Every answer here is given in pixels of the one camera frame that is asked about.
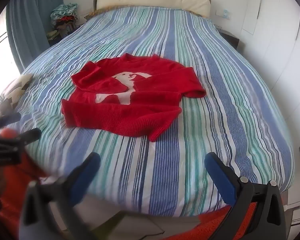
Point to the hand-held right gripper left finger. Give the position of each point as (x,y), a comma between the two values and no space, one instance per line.
(88,172)

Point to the red knitted sweater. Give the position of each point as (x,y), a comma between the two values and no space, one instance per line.
(140,110)

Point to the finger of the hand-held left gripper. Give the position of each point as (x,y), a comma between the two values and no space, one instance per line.
(7,119)
(27,135)

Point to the geometric patterned pillow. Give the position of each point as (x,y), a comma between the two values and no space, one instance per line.
(12,92)

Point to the wall socket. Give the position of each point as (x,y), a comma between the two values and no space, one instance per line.
(223,13)

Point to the white wardrobe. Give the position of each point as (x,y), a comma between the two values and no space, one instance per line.
(277,55)

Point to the orange rug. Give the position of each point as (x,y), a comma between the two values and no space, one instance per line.
(215,225)

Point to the striped bed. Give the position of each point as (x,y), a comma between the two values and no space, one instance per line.
(165,167)

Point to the pile of clothes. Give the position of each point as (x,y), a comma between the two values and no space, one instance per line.
(65,20)

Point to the blue curtain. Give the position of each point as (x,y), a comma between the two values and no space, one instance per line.
(27,25)

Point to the dark nightstand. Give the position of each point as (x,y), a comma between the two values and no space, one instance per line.
(233,40)

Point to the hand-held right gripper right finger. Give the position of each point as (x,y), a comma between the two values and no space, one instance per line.
(218,175)

